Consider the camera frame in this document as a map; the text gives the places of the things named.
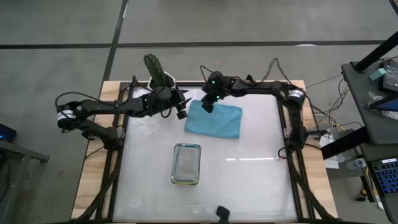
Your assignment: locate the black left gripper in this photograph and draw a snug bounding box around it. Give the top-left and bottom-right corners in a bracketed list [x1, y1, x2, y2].
[136, 85, 192, 118]

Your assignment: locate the teal microfiber towel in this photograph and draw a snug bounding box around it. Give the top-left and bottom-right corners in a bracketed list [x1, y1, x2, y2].
[184, 100, 243, 140]

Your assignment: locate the grey microfiber towel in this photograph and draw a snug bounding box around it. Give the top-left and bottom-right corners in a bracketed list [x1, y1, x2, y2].
[174, 146, 199, 183]

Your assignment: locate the white plastic bin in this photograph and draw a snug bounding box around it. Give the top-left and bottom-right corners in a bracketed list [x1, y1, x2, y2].
[169, 142, 202, 187]

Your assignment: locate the green cactus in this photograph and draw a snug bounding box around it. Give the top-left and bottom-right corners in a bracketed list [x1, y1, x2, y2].
[143, 53, 167, 88]

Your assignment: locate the black power brick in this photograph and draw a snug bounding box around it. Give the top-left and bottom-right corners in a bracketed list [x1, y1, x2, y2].
[306, 128, 327, 139]

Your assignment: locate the white paper sheet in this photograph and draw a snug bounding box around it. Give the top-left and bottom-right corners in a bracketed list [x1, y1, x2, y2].
[318, 127, 348, 169]

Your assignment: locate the clear plastic bag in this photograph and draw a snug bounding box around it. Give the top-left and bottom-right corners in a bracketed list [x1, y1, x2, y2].
[363, 91, 398, 121]

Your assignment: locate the clear plastic bottle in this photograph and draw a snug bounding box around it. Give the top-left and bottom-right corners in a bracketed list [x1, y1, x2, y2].
[346, 157, 368, 170]

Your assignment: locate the small teal box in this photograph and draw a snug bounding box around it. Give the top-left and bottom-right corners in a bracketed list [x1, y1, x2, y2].
[369, 67, 387, 82]

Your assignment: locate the dark grey desk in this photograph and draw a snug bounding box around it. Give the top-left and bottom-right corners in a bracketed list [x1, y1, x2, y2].
[320, 60, 398, 224]

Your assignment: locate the black pole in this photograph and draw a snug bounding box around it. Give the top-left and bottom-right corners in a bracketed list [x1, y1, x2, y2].
[354, 30, 398, 73]

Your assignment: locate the tablet with blue screen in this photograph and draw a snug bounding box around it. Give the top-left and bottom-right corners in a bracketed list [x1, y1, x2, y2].
[369, 93, 398, 112]

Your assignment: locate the grey metal stand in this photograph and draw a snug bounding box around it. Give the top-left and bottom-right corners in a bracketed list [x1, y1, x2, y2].
[0, 139, 50, 224]

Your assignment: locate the black electronic device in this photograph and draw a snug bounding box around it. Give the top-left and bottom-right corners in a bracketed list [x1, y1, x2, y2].
[382, 59, 398, 94]

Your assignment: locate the black device with blue light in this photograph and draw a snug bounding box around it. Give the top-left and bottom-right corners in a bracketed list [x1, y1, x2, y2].
[0, 123, 17, 143]

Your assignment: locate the backlit keyboard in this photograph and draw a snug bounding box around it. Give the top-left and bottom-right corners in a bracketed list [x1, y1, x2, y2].
[371, 157, 398, 197]

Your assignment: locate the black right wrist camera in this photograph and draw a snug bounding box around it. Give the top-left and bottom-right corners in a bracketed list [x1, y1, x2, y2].
[201, 100, 215, 114]

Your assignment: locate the black table-level camera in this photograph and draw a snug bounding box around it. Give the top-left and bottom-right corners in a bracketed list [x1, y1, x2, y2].
[216, 205, 231, 224]

